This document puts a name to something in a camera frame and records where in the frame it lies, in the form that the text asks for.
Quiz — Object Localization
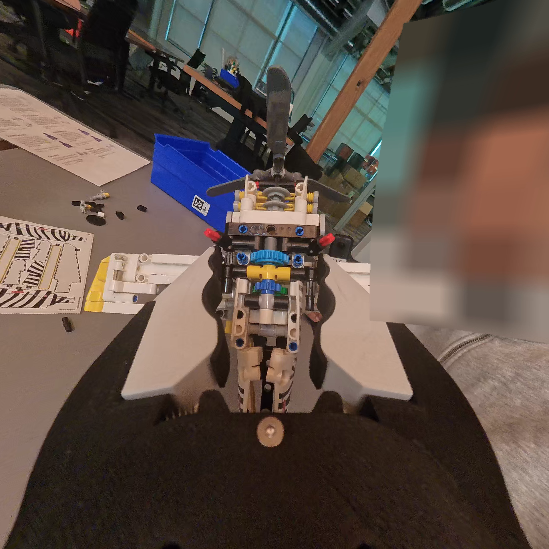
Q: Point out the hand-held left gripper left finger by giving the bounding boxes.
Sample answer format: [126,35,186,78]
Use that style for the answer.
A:
[121,247,232,399]

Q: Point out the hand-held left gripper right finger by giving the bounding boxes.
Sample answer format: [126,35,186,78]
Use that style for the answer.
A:
[309,253,414,402]

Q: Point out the lego plane model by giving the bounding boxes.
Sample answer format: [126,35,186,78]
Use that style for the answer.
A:
[205,65,353,414]

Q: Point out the white and yellow lego wing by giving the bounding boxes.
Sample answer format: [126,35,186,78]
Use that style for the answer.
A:
[83,252,203,314]

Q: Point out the stack of cardboard boxes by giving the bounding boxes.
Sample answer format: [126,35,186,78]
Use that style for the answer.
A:
[319,143,381,224]

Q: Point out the person's grey sweater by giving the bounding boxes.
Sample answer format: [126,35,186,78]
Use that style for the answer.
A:
[407,324,549,549]

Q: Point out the zebra striped sticker sheet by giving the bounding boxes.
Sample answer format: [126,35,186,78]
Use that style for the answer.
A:
[0,216,94,315]

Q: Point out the black office chair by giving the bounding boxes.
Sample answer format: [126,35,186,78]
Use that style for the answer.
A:
[216,75,270,167]
[148,48,207,113]

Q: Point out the blue plastic bin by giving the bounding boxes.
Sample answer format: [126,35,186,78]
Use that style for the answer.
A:
[151,133,252,224]

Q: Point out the wooden beam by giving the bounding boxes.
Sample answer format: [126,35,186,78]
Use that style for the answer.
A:
[306,0,424,164]

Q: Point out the long wooden desk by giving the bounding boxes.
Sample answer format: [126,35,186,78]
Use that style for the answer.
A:
[184,64,297,147]

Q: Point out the white instruction sheet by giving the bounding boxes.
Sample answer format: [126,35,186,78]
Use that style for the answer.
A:
[0,88,152,188]

